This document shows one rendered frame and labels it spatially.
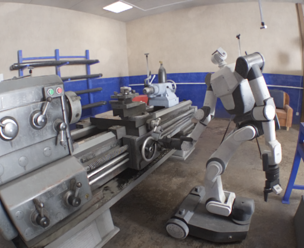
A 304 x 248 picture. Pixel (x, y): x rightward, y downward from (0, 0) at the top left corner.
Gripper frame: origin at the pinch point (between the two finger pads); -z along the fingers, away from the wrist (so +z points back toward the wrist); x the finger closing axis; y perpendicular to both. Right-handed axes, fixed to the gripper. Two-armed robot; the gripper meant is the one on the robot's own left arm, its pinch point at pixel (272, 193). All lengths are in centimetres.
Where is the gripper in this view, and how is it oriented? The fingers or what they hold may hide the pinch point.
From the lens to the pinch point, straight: 119.7
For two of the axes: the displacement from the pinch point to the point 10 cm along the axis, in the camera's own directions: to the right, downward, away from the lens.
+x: -9.8, 1.8, -1.3
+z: -1.8, -9.8, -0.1
